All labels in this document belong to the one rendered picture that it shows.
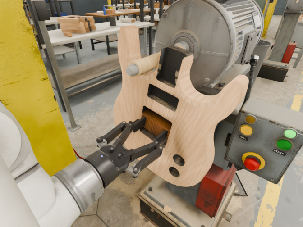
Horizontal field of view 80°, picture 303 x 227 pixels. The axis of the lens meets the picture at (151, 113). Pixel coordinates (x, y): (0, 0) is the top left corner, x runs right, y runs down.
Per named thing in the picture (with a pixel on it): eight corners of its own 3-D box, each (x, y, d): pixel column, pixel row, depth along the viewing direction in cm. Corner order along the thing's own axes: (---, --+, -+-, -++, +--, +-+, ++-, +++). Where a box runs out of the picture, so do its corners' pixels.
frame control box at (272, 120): (227, 130, 82) (244, 77, 68) (282, 152, 71) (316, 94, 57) (204, 164, 66) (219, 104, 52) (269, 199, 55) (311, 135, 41)
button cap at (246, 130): (240, 129, 53) (243, 121, 51) (251, 134, 51) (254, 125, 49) (239, 132, 52) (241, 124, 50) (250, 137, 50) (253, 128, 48)
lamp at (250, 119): (243, 121, 50) (246, 112, 48) (254, 125, 49) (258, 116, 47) (242, 122, 50) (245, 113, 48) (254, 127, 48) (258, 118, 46)
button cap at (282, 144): (275, 143, 48) (280, 135, 46) (289, 148, 46) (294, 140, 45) (274, 146, 47) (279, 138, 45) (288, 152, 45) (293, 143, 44)
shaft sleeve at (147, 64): (179, 59, 52) (172, 51, 52) (186, 51, 49) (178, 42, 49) (136, 79, 40) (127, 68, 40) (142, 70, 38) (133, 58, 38)
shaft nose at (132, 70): (136, 76, 40) (129, 68, 40) (140, 70, 38) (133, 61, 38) (130, 79, 39) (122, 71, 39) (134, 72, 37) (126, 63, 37)
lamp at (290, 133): (280, 135, 45) (285, 125, 44) (294, 140, 44) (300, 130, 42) (280, 136, 45) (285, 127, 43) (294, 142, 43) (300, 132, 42)
